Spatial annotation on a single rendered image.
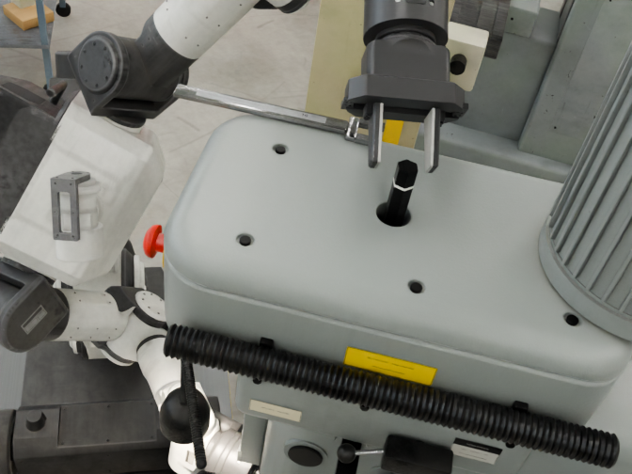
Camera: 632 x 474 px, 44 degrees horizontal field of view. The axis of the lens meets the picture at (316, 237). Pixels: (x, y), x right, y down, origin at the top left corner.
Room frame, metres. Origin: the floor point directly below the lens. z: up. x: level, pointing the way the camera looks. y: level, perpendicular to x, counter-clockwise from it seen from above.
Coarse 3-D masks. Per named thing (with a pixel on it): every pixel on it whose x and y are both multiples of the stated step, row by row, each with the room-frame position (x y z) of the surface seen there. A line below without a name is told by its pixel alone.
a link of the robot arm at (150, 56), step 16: (144, 32) 0.97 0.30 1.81; (128, 48) 0.95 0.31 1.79; (144, 48) 0.96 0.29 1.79; (160, 48) 0.95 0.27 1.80; (144, 64) 0.95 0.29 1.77; (160, 64) 0.95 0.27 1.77; (176, 64) 0.95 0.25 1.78; (128, 80) 0.92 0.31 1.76; (144, 80) 0.94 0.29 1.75; (160, 80) 0.95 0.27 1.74; (176, 80) 0.99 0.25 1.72; (128, 96) 0.93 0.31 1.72; (144, 96) 0.95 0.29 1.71; (160, 96) 0.97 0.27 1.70
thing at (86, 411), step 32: (160, 288) 1.52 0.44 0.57; (32, 352) 1.21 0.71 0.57; (64, 352) 1.23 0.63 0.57; (32, 384) 1.11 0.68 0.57; (64, 384) 1.13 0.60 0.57; (96, 384) 1.15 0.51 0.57; (128, 384) 1.17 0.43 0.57; (32, 416) 0.98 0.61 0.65; (64, 416) 1.03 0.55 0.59; (96, 416) 1.04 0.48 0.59; (128, 416) 1.06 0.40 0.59; (32, 448) 0.92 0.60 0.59; (64, 448) 0.94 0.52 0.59; (96, 448) 0.96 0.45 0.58; (128, 448) 0.98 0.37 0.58; (160, 448) 1.00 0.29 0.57
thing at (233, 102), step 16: (176, 96) 0.72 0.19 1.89; (192, 96) 0.72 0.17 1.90; (208, 96) 0.73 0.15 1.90; (224, 96) 0.73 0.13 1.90; (256, 112) 0.72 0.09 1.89; (272, 112) 0.72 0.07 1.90; (288, 112) 0.73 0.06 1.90; (304, 112) 0.73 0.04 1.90; (320, 128) 0.71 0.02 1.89; (336, 128) 0.71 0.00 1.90; (352, 128) 0.72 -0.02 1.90; (368, 128) 0.73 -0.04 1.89; (384, 128) 0.73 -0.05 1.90
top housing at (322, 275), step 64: (256, 128) 0.70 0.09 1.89; (192, 192) 0.58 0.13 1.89; (256, 192) 0.59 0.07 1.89; (320, 192) 0.61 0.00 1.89; (384, 192) 0.63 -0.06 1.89; (448, 192) 0.65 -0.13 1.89; (512, 192) 0.67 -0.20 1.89; (192, 256) 0.50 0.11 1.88; (256, 256) 0.51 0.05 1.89; (320, 256) 0.52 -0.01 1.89; (384, 256) 0.54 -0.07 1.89; (448, 256) 0.55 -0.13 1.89; (512, 256) 0.57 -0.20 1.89; (192, 320) 0.49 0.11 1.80; (256, 320) 0.48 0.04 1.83; (320, 320) 0.47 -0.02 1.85; (384, 320) 0.47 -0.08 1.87; (448, 320) 0.47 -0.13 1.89; (512, 320) 0.49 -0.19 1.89; (576, 320) 0.50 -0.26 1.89; (448, 384) 0.46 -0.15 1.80; (512, 384) 0.46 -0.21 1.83; (576, 384) 0.46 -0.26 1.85
